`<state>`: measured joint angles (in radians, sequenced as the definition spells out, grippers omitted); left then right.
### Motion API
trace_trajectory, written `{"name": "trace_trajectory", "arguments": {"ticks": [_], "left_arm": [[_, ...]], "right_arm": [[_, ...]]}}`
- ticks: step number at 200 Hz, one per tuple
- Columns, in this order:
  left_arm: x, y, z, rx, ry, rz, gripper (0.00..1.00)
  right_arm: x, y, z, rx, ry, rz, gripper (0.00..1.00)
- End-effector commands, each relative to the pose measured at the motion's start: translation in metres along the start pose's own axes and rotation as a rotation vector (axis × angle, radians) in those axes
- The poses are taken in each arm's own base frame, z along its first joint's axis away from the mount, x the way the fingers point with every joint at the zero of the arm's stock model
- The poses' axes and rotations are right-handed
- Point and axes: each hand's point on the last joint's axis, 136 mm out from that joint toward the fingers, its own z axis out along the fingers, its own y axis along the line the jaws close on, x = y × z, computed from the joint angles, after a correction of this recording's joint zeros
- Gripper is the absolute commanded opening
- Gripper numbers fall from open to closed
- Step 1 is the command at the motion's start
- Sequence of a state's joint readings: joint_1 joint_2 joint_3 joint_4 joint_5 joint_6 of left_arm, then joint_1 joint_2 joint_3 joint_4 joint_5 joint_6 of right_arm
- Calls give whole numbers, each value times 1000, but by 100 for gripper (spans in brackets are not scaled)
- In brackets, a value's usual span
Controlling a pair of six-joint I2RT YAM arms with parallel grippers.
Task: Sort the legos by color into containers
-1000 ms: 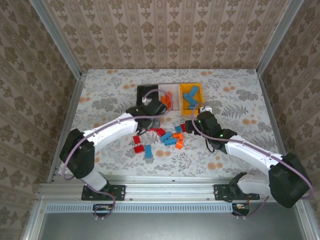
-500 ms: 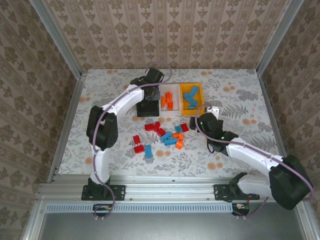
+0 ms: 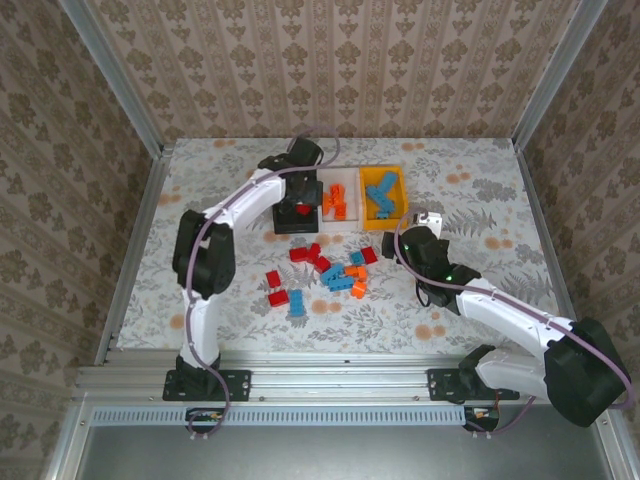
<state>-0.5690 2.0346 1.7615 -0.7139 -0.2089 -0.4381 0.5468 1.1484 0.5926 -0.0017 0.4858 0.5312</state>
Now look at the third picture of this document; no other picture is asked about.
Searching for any black plastic container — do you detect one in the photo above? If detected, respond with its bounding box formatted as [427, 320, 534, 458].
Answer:
[273, 172, 322, 235]

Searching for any white plastic container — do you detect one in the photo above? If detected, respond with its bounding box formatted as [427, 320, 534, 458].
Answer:
[318, 167, 365, 232]

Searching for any orange plastic container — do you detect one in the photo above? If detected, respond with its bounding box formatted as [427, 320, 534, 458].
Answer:
[359, 164, 411, 231]

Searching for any floral table cover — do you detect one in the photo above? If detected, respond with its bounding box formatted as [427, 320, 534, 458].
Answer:
[115, 137, 575, 359]

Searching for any grey metal panel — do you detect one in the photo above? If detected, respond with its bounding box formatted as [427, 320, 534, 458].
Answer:
[79, 404, 619, 480]

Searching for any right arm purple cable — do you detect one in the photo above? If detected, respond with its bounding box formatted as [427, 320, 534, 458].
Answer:
[394, 207, 634, 441]

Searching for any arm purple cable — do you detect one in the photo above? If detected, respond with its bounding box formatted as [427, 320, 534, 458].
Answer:
[394, 207, 634, 441]
[182, 124, 344, 441]

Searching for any right aluminium table side rail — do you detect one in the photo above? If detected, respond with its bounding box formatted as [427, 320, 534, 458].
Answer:
[512, 139, 591, 364]

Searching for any aluminium table side rail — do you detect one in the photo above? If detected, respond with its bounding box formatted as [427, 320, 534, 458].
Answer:
[94, 142, 176, 366]
[512, 139, 591, 364]

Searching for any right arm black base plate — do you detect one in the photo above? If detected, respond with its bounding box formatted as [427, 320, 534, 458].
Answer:
[427, 368, 481, 403]

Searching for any wide aluminium base rail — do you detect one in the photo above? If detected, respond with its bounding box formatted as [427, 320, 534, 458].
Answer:
[72, 348, 551, 405]

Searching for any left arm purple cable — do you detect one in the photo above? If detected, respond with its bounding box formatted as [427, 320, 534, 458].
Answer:
[182, 124, 344, 441]

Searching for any left aluminium table side rail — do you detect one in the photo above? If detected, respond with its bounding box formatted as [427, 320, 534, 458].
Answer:
[94, 142, 176, 366]

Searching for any black cable connector box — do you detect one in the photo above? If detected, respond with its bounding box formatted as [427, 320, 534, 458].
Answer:
[463, 405, 501, 430]
[185, 407, 227, 427]

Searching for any grey slotted cable duct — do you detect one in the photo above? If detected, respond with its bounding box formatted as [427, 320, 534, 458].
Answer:
[92, 405, 467, 427]

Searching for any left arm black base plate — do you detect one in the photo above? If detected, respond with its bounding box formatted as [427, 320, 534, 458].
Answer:
[163, 368, 252, 402]

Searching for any left aluminium frame post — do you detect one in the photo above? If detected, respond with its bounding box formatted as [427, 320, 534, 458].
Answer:
[57, 0, 169, 159]

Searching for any aluminium frame post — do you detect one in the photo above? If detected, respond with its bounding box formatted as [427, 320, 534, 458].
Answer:
[57, 0, 169, 159]
[510, 0, 611, 154]

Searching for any right aluminium frame post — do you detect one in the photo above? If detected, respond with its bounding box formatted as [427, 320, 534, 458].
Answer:
[510, 0, 611, 154]

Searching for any right lower aluminium frame rail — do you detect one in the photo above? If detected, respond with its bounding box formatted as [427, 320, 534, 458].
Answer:
[592, 404, 634, 480]

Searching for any aluminium frame rail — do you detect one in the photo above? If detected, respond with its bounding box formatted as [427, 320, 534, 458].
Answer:
[592, 404, 634, 480]
[42, 414, 94, 480]

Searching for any left lower aluminium frame rail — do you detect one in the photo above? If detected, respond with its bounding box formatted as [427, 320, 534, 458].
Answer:
[42, 414, 94, 480]

